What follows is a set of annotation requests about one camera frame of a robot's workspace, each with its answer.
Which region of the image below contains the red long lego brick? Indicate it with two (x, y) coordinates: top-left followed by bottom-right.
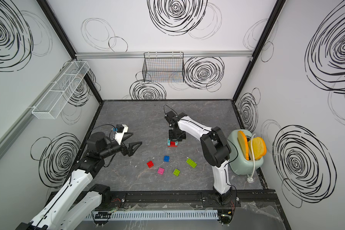
(171, 141), (178, 147)

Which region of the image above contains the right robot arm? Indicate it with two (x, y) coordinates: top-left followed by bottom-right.
(164, 111), (232, 206)

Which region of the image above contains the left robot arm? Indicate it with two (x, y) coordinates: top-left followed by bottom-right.
(17, 132), (142, 230)

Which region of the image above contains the small red lego brick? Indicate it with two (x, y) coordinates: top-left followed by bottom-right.
(147, 161), (154, 168)

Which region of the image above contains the long green lego brick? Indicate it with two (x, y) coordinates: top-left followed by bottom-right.
(186, 158), (197, 168)

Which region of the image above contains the pink square lego brick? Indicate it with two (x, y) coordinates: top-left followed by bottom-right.
(157, 167), (164, 175)

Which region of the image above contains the small green lego brick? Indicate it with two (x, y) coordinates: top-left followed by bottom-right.
(173, 169), (180, 176)

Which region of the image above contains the left toast slice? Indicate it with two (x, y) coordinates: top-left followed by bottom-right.
(237, 131), (250, 161)

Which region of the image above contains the toast slice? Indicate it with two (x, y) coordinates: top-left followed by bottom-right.
(248, 137), (267, 160)
(237, 131), (250, 161)

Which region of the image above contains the mint green toaster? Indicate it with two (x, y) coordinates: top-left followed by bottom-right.
(228, 129), (264, 176)

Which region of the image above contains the right toast slice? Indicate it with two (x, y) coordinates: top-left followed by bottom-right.
(248, 137), (267, 160)

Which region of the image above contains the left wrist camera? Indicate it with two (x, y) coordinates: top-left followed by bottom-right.
(114, 124), (128, 145)

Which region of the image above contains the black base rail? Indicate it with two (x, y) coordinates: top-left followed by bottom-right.
(95, 189), (280, 211)

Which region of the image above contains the grey slotted cable duct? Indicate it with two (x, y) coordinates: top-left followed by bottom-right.
(84, 210), (219, 221)

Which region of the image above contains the black wire basket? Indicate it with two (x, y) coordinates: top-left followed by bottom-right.
(142, 52), (185, 83)

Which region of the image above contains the white wire shelf basket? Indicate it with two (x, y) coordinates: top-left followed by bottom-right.
(32, 61), (90, 119)

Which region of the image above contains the white toaster cable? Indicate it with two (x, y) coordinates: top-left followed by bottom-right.
(246, 133), (257, 184)

